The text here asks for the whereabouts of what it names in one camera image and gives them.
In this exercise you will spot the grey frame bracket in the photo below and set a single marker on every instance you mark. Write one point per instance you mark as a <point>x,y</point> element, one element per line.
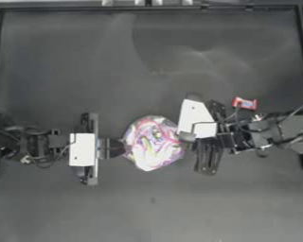
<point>156,2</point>
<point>187,2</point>
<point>139,2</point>
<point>107,2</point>

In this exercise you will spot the black table frame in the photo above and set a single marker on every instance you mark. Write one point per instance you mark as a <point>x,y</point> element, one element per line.
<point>52,6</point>

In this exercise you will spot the red candy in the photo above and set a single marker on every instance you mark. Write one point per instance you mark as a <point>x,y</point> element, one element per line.
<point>244,103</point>

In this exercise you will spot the clear bag with pink zip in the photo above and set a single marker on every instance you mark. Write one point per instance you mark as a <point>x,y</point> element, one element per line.
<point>154,148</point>

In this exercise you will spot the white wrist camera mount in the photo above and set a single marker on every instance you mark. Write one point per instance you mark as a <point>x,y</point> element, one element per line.
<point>196,118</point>
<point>81,149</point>

